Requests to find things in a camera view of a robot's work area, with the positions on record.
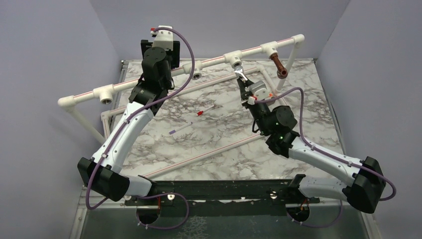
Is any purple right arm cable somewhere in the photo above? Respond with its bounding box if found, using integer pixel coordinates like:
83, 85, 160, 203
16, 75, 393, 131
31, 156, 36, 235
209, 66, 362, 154
254, 87, 397, 202

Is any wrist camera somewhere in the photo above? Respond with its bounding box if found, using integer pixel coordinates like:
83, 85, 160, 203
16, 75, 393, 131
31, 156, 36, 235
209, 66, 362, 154
247, 80, 270, 105
150, 27, 174, 51

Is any brown plastic faucet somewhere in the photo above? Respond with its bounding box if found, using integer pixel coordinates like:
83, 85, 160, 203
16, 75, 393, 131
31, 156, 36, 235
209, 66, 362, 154
269, 53, 288, 79

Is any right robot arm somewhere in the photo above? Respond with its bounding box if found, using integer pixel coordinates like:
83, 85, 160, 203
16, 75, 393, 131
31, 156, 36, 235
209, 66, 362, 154
236, 77, 386, 214

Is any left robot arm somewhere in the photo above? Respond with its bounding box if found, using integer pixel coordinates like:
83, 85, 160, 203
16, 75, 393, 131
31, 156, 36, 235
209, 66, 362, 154
77, 40, 180, 205

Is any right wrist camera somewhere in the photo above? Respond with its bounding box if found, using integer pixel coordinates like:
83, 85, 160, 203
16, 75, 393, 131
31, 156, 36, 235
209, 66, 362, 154
247, 80, 270, 105

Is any white purple marker pen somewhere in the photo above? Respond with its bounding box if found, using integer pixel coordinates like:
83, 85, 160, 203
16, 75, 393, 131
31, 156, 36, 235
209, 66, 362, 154
169, 121, 193, 135

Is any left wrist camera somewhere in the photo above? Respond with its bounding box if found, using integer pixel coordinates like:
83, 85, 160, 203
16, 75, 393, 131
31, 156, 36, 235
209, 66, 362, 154
150, 27, 174, 51

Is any white red marker pen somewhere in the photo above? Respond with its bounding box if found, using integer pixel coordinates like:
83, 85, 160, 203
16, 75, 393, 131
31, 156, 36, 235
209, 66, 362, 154
197, 105, 215, 117

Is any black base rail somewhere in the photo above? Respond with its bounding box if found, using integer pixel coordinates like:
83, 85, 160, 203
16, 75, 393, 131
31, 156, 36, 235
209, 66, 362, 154
124, 179, 319, 217

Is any white PVC pipe frame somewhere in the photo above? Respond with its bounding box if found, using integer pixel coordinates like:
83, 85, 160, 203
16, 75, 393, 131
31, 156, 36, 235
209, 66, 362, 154
58, 34, 306, 179

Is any chrome metal faucet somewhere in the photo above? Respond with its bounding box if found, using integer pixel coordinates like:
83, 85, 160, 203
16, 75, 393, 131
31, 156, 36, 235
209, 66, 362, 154
233, 65, 248, 83

